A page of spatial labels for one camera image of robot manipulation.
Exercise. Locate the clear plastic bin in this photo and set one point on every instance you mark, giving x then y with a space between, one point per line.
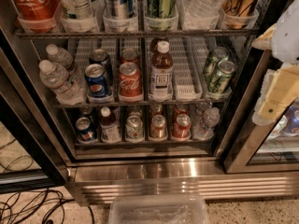
159 209

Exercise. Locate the red Coca-Cola can middle shelf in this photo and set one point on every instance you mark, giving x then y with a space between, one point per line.
130 80

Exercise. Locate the left fridge glass door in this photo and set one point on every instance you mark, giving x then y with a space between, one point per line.
22 118

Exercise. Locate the silver blue can top shelf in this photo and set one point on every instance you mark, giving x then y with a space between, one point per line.
119 15

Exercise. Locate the blue Pepsi can bottom shelf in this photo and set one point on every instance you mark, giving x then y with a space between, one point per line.
86 130

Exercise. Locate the blue Pepsi can middle shelf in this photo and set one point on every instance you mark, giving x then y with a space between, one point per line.
95 76

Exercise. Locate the silver green can top shelf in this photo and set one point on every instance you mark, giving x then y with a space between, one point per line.
79 16

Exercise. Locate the red coca-cola can shelf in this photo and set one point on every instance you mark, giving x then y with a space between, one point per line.
130 80
181 126
37 16

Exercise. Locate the empty white shelf tray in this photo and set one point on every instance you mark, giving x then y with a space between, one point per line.
186 82

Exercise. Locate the front green can middle shelf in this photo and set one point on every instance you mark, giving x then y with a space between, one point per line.
221 77

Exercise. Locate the rear water bottle middle shelf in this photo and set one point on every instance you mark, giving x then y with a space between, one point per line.
63 57

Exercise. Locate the blue can behind right door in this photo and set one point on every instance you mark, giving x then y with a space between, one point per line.
292 127

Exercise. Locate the dark can behind Pepsi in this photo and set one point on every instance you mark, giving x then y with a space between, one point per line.
100 56

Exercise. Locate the silver green can bottom shelf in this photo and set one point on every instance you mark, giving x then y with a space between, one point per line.
134 128

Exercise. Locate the fridge glass door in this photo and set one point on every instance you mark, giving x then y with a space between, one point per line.
251 151
22 118

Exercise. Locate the white can behind right door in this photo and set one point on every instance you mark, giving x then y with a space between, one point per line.
278 128

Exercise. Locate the red Coca-Cola can bottom shelf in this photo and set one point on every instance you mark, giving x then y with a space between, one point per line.
181 126

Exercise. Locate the orange can bottom shelf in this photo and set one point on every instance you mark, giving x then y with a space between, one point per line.
157 128

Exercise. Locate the silver green can shelf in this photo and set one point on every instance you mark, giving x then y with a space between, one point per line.
79 16
134 128

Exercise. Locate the brown tea bottle middle shelf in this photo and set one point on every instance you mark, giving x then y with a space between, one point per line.
161 72

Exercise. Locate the clear water bottle top shelf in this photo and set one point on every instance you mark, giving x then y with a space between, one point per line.
202 14

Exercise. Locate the front water bottle middle shelf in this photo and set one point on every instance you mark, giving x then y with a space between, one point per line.
58 79

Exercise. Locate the rear green can middle shelf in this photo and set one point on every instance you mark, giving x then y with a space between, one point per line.
213 58

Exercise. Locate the red can behind Coca-Cola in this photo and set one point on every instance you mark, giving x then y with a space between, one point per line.
130 55

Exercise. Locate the blue pepsi can shelf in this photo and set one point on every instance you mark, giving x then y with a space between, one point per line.
86 130
95 76

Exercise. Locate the stainless fridge base grille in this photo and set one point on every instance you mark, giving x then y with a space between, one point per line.
101 183

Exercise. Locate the tea bottle bottom shelf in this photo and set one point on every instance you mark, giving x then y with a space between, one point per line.
109 125

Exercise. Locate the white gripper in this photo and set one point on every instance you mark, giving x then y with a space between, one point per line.
288 37

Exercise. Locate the red Coca-Cola can top shelf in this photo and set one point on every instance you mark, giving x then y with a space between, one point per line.
37 16

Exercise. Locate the right fridge glass door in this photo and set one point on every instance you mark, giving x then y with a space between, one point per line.
251 151

